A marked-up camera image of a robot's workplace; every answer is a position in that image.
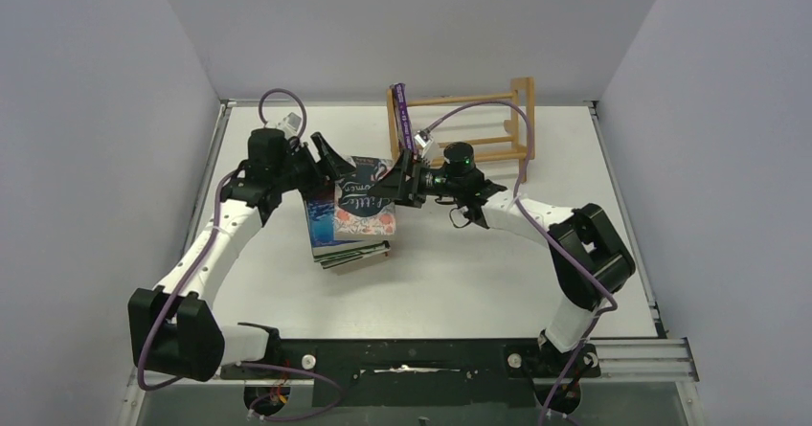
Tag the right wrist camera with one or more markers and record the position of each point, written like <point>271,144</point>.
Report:
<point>426,146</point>

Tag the purple comic book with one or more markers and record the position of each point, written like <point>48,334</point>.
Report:
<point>403,125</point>

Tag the Jane Eyre book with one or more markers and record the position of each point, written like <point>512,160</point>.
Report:
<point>319,209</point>

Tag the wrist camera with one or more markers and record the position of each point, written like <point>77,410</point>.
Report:
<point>290,125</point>
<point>426,146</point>

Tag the wooden book rack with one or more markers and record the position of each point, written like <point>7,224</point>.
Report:
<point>499,126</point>

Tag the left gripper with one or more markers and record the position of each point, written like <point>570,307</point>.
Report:
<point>331,166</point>

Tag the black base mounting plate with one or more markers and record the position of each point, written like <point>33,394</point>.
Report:
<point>512,372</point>

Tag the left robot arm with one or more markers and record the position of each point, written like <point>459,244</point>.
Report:
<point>173,331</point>

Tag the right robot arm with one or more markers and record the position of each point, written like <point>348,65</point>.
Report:
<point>590,260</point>

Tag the Little Women book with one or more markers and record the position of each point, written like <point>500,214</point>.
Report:
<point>358,215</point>

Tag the lower stack of books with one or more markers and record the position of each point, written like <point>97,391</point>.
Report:
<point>330,253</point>

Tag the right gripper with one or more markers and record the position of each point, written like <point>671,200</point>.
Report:
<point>411,178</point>

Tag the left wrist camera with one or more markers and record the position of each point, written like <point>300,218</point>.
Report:
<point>290,125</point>

